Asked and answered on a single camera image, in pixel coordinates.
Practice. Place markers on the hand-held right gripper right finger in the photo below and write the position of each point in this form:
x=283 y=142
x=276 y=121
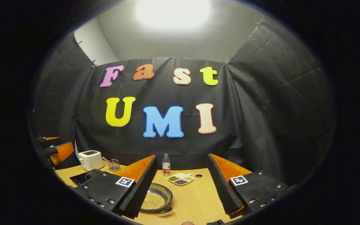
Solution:
x=222 y=190

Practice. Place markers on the clear plastic water bottle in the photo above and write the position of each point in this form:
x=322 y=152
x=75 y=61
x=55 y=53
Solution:
x=166 y=167

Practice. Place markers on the ceiling light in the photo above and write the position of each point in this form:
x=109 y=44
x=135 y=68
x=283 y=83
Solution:
x=172 y=12

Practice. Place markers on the large pile of soybeans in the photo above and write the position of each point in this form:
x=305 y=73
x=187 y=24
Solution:
x=153 y=201

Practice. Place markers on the white toaster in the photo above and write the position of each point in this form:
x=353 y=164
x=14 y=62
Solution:
x=91 y=161

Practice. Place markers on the white divided dish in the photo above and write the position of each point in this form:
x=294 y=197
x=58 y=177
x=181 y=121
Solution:
x=183 y=175

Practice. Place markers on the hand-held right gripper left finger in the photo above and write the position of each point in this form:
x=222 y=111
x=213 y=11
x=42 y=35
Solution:
x=144 y=187

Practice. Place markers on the pink straw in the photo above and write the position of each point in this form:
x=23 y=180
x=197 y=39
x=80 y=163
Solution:
x=106 y=159

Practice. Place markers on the stainless steel pot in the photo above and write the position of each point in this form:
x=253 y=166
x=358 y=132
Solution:
x=162 y=190

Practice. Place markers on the black induction cooktop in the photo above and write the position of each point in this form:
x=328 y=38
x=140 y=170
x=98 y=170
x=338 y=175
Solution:
x=83 y=178

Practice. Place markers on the heap of green mung beans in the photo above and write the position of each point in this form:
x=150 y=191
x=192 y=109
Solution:
x=174 y=178

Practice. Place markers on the black backdrop cloth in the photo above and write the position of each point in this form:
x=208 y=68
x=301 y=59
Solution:
x=248 y=125

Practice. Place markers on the heap of dark red beans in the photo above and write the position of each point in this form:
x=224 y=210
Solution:
x=181 y=182

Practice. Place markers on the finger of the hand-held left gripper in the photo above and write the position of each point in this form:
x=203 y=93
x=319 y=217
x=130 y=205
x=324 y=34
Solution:
x=62 y=151
x=50 y=142

